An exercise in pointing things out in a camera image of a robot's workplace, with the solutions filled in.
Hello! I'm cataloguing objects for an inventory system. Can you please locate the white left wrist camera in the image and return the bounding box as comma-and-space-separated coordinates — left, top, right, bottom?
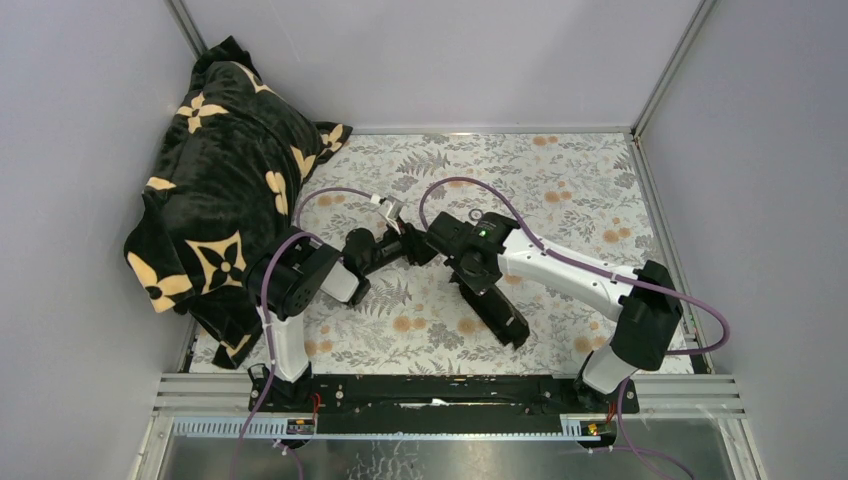
377, 197, 404, 221

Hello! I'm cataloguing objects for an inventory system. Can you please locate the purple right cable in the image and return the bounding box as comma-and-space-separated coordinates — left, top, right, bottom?
418, 177, 733, 480

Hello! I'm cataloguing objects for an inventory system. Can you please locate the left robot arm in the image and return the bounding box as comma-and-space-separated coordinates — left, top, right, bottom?
245, 220, 436, 411

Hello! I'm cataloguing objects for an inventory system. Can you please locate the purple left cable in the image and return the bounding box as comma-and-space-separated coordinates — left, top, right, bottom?
251, 187, 406, 480

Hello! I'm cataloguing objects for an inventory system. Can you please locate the black floral blanket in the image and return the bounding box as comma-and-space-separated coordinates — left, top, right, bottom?
123, 37, 352, 369

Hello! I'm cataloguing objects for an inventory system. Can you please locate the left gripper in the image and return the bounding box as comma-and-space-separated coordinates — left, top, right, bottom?
360, 216, 435, 277

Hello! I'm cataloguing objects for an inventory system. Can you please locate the purple cable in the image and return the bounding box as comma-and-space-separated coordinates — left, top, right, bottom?
251, 187, 406, 480
418, 177, 733, 480

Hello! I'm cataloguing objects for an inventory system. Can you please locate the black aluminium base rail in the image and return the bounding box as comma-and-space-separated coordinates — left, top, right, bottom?
156, 372, 746, 439

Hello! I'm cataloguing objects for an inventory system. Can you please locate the black paper box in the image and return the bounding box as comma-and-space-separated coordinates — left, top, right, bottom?
444, 258, 530, 349

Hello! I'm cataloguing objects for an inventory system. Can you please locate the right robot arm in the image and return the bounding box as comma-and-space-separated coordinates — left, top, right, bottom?
425, 212, 683, 412

